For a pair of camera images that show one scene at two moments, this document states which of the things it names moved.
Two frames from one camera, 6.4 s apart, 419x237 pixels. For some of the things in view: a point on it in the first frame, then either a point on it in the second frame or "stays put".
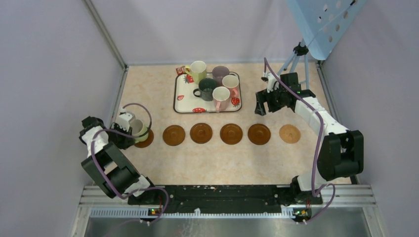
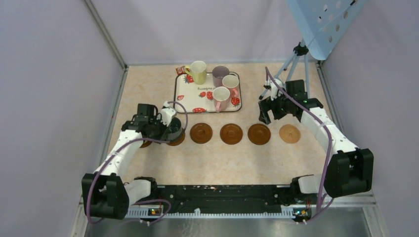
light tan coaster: (290, 134) stays put
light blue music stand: (321, 22) stays put
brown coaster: (146, 143) stays put
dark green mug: (206, 86) → (175, 130)
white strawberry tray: (184, 101) stays put
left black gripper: (126, 141) → (161, 135)
